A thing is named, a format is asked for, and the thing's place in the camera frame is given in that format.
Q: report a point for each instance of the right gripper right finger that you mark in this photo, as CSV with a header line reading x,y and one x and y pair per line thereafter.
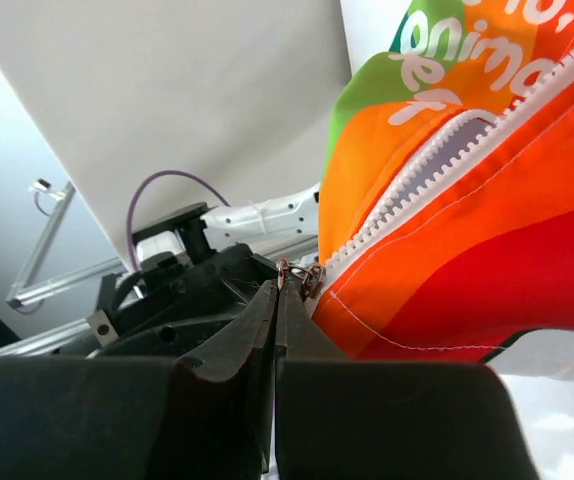
x,y
336,418

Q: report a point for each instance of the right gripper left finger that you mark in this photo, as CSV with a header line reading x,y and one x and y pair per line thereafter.
x,y
206,415

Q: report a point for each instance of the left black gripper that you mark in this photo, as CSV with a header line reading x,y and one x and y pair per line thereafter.
x,y
170,307

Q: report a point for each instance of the rainbow red white jacket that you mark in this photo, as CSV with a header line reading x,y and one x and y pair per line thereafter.
x,y
446,211

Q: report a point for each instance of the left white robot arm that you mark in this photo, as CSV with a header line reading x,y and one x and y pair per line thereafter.
x,y
204,230

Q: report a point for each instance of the external aluminium camera stand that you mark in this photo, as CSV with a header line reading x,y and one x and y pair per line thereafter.
x,y
25,290

